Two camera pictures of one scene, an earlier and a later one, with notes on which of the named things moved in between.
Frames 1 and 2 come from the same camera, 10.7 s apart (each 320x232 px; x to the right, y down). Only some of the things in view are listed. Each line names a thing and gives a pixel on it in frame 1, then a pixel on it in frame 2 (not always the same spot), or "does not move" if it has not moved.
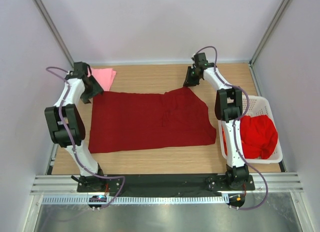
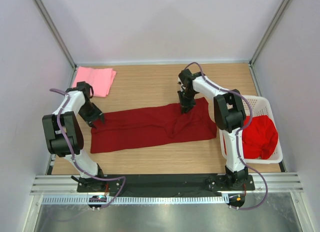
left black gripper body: [92, 91] to [90, 113]
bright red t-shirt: [259, 136] does not move
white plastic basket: [258, 106] does not move
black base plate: [234, 182] does not move
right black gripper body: [191, 79] to [186, 99]
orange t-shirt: [224, 140] does not move
